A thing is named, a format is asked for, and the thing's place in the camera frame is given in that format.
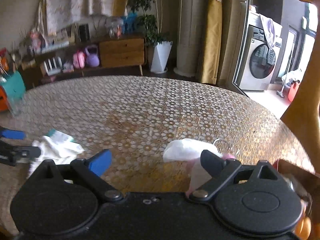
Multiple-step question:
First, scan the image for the white plush mouse toy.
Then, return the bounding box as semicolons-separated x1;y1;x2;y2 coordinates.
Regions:
163;138;237;196

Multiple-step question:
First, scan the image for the teal toy box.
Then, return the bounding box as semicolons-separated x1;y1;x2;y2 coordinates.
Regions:
1;72;26;101

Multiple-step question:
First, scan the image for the patterned gold tablecloth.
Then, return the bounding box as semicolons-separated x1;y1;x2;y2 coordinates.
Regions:
0;75;316;235

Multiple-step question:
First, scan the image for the red metal tin box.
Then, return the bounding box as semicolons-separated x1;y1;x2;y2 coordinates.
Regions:
272;158;320;233

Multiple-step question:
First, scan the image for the tan giraffe shaped chair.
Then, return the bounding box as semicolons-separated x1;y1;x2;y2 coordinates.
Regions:
280;0;320;173

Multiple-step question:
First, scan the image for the pink toy case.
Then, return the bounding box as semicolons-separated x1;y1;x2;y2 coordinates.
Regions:
73;51;86;69

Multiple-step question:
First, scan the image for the orange small toy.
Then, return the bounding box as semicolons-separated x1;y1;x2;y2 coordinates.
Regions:
295;215;312;240

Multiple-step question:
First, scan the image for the purple kettlebell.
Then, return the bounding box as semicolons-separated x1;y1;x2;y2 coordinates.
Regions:
85;44;100;67

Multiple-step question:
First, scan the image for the red bucket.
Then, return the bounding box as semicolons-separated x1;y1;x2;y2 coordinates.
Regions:
287;80;300;102

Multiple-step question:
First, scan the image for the wooden drawer cabinet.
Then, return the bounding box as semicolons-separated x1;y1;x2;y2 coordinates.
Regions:
19;33;147;84

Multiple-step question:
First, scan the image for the silver front-load washing machine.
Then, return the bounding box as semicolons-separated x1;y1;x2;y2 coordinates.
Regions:
235;12;282;91

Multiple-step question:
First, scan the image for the white angular plant pot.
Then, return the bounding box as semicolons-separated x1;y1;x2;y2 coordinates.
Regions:
150;41;172;74

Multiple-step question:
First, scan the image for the yellow curtain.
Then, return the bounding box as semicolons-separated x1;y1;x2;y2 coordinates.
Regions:
197;0;222;85

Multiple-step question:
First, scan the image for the white marbled draped cloth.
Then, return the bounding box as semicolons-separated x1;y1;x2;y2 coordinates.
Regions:
34;0;127;35

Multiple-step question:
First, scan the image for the purple cloth on washer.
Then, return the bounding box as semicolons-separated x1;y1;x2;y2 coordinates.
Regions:
260;14;283;49

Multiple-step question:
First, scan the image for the white tower air conditioner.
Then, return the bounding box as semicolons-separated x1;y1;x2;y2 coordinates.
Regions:
174;0;206;77

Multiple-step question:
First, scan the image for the green potted plant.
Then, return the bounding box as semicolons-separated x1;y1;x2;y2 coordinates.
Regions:
127;0;167;46

